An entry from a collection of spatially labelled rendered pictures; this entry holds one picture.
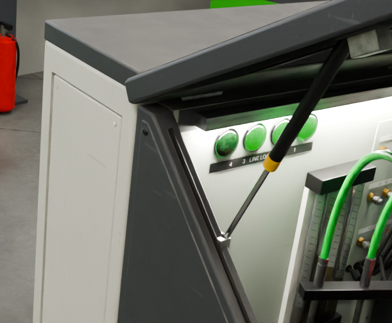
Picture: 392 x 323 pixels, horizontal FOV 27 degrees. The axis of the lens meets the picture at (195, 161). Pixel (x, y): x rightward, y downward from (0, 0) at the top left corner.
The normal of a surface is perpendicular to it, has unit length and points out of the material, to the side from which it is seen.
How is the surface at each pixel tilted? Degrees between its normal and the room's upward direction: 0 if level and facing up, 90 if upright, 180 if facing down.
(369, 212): 90
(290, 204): 90
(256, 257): 90
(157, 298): 90
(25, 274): 0
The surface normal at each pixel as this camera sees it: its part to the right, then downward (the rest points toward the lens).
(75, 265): -0.78, 0.17
